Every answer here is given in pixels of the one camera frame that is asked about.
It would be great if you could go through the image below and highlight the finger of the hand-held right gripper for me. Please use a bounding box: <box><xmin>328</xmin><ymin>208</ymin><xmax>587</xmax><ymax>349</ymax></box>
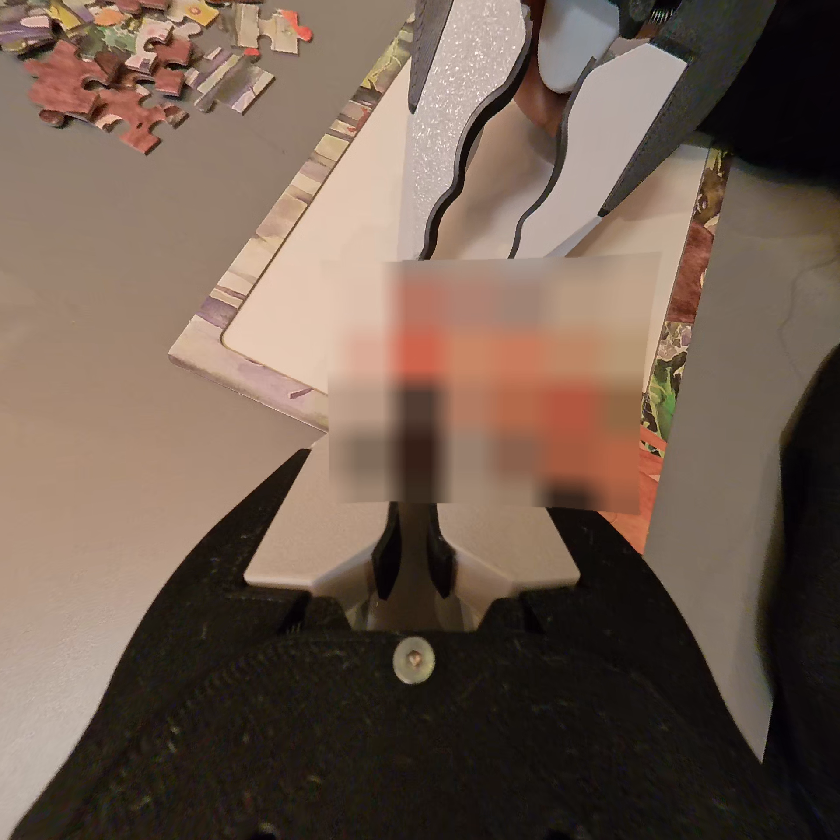
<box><xmin>507</xmin><ymin>39</ymin><xmax>700</xmax><ymax>260</ymax></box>
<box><xmin>410</xmin><ymin>0</ymin><xmax>534</xmax><ymax>261</ymax></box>

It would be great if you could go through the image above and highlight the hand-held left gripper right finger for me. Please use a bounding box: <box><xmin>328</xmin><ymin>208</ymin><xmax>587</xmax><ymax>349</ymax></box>
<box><xmin>428</xmin><ymin>504</ymin><xmax>581</xmax><ymax>631</ymax></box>

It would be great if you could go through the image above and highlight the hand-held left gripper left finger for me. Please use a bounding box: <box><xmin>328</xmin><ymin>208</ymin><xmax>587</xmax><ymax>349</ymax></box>
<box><xmin>243</xmin><ymin>433</ymin><xmax>403</xmax><ymax>629</ymax></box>

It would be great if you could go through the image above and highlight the assembled lion puzzle section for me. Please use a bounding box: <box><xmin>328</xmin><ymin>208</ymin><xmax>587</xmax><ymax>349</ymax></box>
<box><xmin>607</xmin><ymin>508</ymin><xmax>657</xmax><ymax>555</ymax></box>

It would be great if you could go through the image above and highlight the printed frame puzzle tray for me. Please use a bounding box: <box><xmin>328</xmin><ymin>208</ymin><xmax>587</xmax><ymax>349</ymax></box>
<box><xmin>167</xmin><ymin>33</ymin><xmax>731</xmax><ymax>555</ymax></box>

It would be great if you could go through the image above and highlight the person's right hand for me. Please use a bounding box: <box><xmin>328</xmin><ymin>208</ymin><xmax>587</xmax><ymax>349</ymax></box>
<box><xmin>515</xmin><ymin>64</ymin><xmax>572</xmax><ymax>132</ymax></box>

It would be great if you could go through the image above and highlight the pile of loose puzzle pieces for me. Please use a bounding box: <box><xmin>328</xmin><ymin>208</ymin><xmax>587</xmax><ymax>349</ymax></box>
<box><xmin>0</xmin><ymin>0</ymin><xmax>314</xmax><ymax>156</ymax></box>

